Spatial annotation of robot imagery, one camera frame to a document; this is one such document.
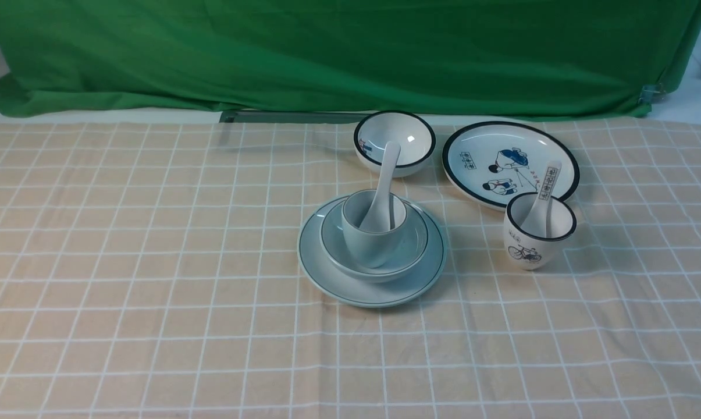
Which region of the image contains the green backdrop cloth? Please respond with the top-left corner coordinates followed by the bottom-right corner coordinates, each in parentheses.
top-left (0, 1), bottom-right (701, 121)

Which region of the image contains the white cartoon plate black rim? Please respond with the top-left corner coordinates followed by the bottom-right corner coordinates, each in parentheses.
top-left (442, 121), bottom-right (581, 211)

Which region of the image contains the pale blue plate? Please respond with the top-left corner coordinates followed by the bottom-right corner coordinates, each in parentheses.
top-left (297, 196), bottom-right (449, 308)

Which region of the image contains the metal binder clip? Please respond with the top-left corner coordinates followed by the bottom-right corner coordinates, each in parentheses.
top-left (638, 83), bottom-right (667, 104)

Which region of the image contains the white bowl black rim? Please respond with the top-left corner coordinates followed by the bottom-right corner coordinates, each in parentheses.
top-left (353, 111), bottom-right (436, 178)

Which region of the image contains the pale blue spoon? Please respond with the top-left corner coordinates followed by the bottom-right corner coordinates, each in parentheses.
top-left (359, 141), bottom-right (401, 233)

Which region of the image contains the white bicycle cup black rim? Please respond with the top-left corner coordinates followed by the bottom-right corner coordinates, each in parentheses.
top-left (503, 193), bottom-right (577, 271)

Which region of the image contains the checkered beige tablecloth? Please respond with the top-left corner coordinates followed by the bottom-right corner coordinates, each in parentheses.
top-left (0, 118), bottom-right (701, 418)

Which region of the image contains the pale blue bowl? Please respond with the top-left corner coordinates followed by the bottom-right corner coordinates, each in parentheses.
top-left (320, 200), bottom-right (428, 283)

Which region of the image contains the pale blue cup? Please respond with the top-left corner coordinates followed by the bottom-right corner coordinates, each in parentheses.
top-left (340, 189), bottom-right (409, 268)

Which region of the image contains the white spoon with characters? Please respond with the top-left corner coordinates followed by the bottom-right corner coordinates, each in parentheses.
top-left (521, 160), bottom-right (562, 238)

